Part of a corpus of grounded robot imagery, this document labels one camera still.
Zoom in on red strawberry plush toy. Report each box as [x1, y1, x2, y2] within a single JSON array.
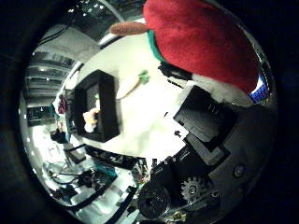
[[142, 0, 262, 95]]

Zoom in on orange and white plush toy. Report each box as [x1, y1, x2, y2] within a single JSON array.
[[81, 106, 102, 134]]

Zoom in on black rectangular container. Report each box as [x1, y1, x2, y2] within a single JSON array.
[[73, 68, 121, 144]]

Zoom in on white radish plush toy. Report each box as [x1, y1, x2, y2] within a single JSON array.
[[116, 69, 150, 101]]

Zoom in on teal storage crate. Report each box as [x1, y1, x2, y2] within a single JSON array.
[[93, 163, 119, 185]]

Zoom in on person in white and red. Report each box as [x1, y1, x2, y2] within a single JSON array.
[[51, 94, 68, 132]]

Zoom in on black floor cables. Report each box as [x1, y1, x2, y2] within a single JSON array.
[[43, 161, 94, 194]]

